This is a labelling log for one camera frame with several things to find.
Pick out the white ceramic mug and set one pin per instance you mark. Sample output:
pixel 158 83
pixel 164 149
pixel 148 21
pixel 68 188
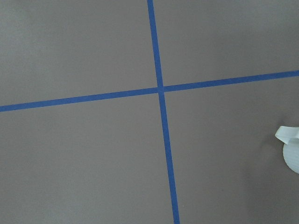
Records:
pixel 290 138

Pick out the brown paper table cover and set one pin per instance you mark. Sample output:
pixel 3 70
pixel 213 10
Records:
pixel 147 111

